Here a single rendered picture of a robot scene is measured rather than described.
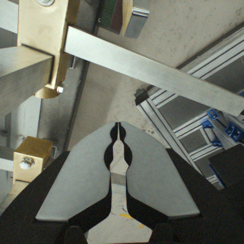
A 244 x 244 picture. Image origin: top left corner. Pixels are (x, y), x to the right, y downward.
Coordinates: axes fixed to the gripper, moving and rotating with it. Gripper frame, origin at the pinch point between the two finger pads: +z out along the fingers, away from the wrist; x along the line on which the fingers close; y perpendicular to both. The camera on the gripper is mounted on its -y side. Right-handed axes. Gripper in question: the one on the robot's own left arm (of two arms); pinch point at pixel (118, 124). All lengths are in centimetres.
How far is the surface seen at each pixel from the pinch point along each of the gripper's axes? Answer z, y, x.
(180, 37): 93, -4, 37
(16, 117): 30.9, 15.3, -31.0
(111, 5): 22.7, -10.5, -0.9
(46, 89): 10.0, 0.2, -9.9
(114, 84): 93, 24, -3
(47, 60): 7.8, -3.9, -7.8
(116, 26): 22.7, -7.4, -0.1
